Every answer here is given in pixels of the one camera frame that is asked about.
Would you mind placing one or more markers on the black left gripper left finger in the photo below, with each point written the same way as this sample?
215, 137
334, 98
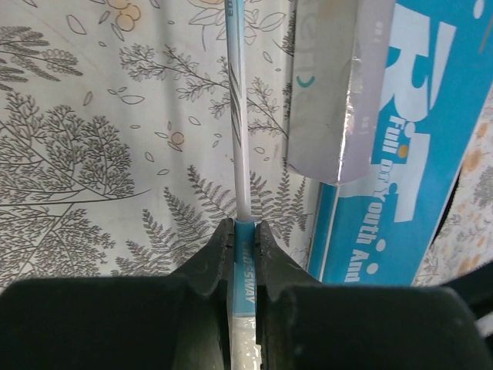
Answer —
173, 321

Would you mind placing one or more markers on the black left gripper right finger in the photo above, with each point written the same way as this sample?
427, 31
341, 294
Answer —
304, 324

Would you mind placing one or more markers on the blue racket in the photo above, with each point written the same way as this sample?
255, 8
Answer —
245, 350

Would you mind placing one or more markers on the blue badminton racket cover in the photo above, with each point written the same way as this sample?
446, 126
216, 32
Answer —
376, 230

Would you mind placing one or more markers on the floral tablecloth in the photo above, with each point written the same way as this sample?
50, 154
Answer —
116, 153

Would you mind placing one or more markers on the clear plastic grip box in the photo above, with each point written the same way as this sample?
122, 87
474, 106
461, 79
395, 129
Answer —
340, 54

